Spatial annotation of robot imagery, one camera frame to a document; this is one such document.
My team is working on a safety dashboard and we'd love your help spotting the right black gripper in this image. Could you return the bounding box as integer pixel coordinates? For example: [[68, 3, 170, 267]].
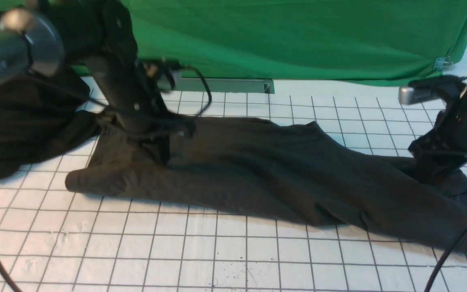
[[408, 134, 467, 183]]

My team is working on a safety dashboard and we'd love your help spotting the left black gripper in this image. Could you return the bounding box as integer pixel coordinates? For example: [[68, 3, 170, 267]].
[[104, 109, 196, 165]]

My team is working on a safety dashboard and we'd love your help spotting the gray long-sleeved shirt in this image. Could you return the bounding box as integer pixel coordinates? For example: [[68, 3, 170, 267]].
[[65, 118, 467, 249]]

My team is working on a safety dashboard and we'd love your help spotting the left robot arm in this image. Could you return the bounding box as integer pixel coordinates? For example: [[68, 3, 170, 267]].
[[0, 0, 196, 164]]

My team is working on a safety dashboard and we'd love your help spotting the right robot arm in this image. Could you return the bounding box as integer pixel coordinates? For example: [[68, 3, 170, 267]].
[[398, 75, 467, 182]]

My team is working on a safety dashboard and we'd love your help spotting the silver binder clip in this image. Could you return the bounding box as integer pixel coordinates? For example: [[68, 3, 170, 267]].
[[433, 56, 454, 72]]

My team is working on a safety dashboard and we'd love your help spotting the black clothing pile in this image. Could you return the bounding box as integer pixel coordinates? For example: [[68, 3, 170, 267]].
[[0, 78, 101, 180]]

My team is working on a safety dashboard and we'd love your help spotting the green backdrop cloth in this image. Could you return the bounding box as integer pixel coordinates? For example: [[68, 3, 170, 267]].
[[123, 0, 467, 86]]

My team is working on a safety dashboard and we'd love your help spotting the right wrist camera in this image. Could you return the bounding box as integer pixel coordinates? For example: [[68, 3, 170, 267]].
[[398, 75, 465, 105]]

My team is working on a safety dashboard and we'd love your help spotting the gray metal rail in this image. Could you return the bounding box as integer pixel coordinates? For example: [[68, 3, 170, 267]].
[[175, 77, 275, 94]]

